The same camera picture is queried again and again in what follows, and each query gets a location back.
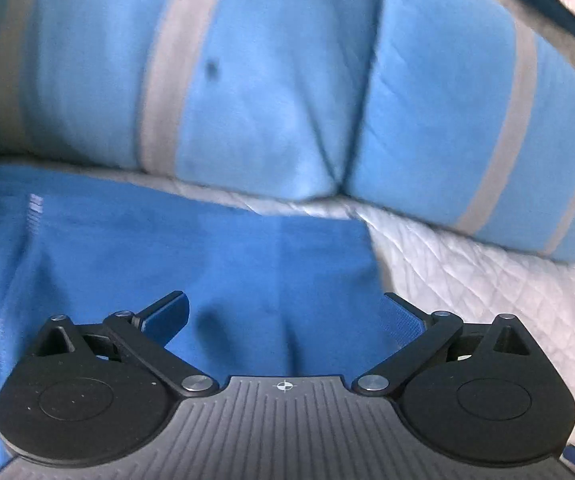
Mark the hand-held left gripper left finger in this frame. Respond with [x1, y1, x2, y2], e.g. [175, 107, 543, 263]
[30, 289, 219, 399]

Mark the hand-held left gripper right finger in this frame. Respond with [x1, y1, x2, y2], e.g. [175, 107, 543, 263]
[352, 291, 539, 399]

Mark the blue cushion with grey stripes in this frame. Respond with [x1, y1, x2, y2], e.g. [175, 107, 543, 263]
[345, 0, 575, 263]
[0, 0, 383, 201]

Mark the grey quilted bed cover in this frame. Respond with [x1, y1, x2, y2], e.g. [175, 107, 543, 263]
[0, 147, 575, 461]

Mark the smooth blue shirt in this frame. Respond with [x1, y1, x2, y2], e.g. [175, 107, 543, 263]
[0, 165, 383, 466]

